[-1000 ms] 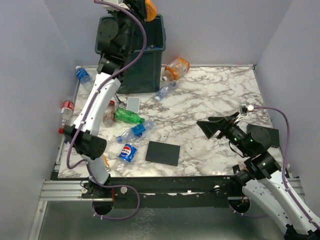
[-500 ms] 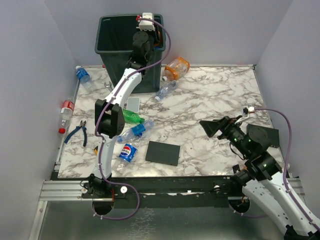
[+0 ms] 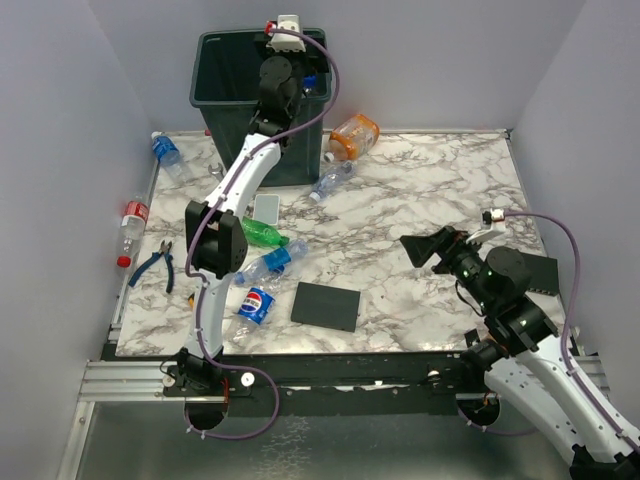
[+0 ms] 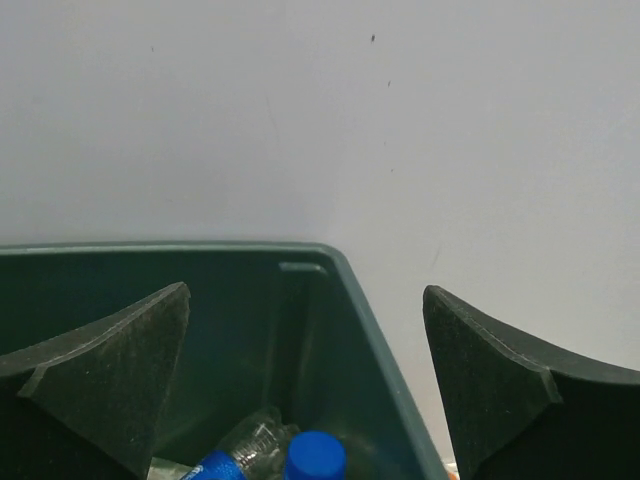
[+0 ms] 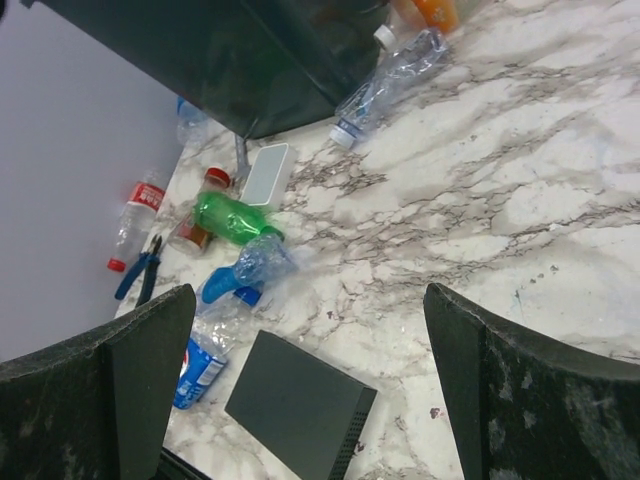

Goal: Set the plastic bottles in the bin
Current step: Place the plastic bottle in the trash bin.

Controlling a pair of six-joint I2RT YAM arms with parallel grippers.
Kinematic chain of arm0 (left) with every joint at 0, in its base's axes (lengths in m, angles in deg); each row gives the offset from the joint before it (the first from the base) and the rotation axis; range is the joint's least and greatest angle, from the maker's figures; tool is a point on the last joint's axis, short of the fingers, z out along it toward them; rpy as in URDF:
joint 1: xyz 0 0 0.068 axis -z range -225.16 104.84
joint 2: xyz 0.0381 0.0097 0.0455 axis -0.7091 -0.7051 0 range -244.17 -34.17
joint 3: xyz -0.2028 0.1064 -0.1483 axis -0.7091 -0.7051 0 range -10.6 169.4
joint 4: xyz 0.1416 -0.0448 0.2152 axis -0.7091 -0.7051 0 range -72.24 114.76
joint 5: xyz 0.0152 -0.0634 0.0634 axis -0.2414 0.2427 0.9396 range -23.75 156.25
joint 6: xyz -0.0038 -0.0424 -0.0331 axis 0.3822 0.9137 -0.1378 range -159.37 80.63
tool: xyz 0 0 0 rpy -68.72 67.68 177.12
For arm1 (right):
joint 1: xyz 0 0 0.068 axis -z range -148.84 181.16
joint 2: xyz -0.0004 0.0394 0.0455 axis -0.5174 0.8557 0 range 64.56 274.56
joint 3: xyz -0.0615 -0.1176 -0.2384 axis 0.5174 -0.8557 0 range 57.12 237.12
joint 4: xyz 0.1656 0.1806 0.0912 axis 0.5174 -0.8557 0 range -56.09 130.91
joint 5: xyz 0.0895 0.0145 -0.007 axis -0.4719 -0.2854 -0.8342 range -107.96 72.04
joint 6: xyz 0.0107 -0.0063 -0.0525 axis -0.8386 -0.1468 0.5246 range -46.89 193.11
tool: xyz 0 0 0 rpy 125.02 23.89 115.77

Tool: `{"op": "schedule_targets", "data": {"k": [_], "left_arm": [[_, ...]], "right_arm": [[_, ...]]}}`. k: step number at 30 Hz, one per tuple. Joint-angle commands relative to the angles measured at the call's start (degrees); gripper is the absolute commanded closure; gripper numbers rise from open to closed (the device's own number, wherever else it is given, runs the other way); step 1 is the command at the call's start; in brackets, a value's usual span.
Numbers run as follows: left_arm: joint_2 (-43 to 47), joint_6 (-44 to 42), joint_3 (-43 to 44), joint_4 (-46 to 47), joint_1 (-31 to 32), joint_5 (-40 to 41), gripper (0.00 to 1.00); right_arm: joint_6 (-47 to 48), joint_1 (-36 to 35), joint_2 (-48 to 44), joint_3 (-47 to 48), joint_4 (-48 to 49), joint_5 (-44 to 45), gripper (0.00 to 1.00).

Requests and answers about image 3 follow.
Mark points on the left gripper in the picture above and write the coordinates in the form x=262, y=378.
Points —
x=311, y=63

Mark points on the steel wrench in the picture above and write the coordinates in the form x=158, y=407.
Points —
x=216, y=171

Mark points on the black flat box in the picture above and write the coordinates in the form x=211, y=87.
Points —
x=326, y=307

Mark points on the Pepsi bottle near front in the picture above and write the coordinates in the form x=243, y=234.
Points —
x=253, y=311

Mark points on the clear crushed water bottle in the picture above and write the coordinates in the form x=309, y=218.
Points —
x=333, y=178

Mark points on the aluminium frame rail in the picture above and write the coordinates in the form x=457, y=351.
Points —
x=116, y=382

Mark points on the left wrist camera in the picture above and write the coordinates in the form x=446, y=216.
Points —
x=282, y=34

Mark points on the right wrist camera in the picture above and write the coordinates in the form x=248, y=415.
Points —
x=492, y=226

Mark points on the blue water bottle far left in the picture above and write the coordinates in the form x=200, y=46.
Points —
x=170, y=158

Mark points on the red cola bottle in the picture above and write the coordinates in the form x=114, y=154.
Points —
x=131, y=231

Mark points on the dark green bin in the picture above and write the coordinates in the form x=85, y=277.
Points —
x=224, y=88

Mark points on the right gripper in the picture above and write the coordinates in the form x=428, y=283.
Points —
x=421, y=247

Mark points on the green crushed bottle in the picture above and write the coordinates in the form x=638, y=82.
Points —
x=261, y=234

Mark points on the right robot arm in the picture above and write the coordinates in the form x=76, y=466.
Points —
x=525, y=361

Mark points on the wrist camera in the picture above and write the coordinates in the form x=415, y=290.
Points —
x=282, y=34
x=492, y=226

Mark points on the black mounting rail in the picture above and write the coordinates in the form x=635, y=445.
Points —
x=257, y=386

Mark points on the blue cap water bottle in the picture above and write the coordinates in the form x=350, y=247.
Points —
x=273, y=262

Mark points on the black box at right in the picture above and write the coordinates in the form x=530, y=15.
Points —
x=544, y=274

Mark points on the white smartphone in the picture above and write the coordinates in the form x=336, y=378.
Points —
x=266, y=209

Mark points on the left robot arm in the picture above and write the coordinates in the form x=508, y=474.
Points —
x=216, y=243

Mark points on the large orange jar bottle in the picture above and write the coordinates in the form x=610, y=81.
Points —
x=353, y=138

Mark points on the blue label water bottle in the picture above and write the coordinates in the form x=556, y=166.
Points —
x=310, y=85

